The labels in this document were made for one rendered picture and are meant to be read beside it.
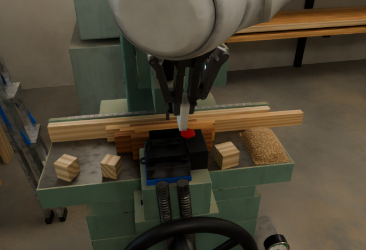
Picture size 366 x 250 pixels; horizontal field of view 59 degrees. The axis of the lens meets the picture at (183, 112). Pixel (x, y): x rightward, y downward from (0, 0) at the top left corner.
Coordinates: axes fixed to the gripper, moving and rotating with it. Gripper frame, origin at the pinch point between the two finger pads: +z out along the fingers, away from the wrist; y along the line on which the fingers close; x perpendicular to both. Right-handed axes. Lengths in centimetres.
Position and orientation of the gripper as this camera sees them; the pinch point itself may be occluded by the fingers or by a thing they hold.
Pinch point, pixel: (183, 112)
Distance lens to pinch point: 59.1
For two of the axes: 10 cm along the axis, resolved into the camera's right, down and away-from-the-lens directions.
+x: 1.9, 7.1, -6.8
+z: -0.6, 7.0, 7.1
